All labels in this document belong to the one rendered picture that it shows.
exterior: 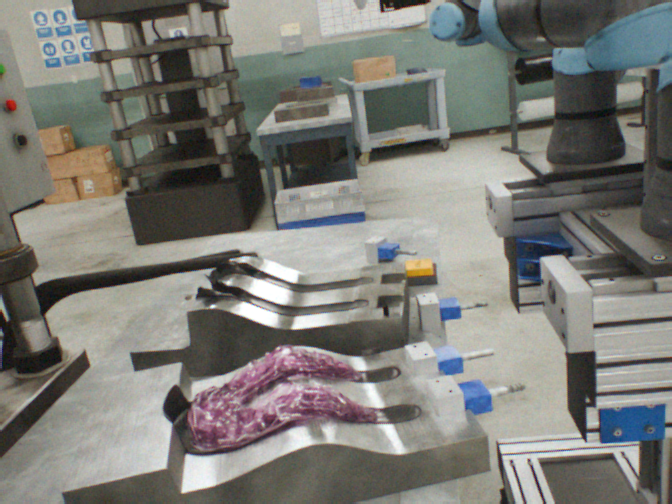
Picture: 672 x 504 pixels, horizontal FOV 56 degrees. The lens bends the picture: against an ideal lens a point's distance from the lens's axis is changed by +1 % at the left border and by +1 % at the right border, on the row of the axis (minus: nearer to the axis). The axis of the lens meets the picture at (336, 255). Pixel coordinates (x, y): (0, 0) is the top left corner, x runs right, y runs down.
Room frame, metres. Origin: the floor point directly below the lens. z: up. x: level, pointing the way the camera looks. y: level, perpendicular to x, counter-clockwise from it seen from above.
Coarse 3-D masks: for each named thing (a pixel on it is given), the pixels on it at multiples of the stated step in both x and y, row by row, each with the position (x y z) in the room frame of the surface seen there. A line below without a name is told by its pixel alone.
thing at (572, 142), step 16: (592, 112) 1.21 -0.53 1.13; (608, 112) 1.22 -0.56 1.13; (560, 128) 1.25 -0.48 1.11; (576, 128) 1.22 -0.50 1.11; (592, 128) 1.21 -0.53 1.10; (608, 128) 1.21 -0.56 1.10; (560, 144) 1.24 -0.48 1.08; (576, 144) 1.21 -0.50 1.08; (592, 144) 1.20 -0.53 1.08; (608, 144) 1.20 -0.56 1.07; (624, 144) 1.22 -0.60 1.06; (560, 160) 1.23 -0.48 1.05; (576, 160) 1.21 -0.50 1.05; (592, 160) 1.19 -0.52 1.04; (608, 160) 1.19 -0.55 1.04
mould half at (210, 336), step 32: (256, 288) 1.11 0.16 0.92; (352, 288) 1.11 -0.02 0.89; (384, 288) 1.08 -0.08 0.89; (160, 320) 1.16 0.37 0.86; (192, 320) 1.01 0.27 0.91; (224, 320) 1.00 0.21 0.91; (256, 320) 0.99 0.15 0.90; (288, 320) 1.01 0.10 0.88; (320, 320) 0.99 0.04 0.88; (352, 320) 0.96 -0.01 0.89; (384, 320) 0.95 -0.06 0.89; (160, 352) 1.02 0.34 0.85; (192, 352) 1.01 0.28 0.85; (224, 352) 1.00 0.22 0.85; (256, 352) 0.99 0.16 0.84; (352, 352) 0.96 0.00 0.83
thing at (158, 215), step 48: (96, 0) 4.85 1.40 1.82; (144, 0) 4.83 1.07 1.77; (192, 0) 4.82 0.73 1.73; (96, 48) 4.90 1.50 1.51; (144, 48) 4.86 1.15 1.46; (192, 48) 4.88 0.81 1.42; (192, 96) 6.13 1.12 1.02; (240, 96) 5.94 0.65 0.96; (192, 144) 5.80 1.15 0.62; (240, 144) 5.35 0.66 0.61; (144, 192) 4.90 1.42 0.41; (192, 192) 4.83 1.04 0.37; (240, 192) 4.83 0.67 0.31; (144, 240) 4.85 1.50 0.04
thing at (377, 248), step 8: (368, 240) 1.49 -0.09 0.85; (376, 240) 1.48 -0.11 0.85; (384, 240) 1.49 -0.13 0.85; (368, 248) 1.47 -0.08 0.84; (376, 248) 1.46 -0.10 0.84; (384, 248) 1.45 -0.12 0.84; (392, 248) 1.44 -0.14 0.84; (400, 248) 1.47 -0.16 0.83; (368, 256) 1.48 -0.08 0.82; (376, 256) 1.46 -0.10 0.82; (384, 256) 1.45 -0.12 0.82; (392, 256) 1.44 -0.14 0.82
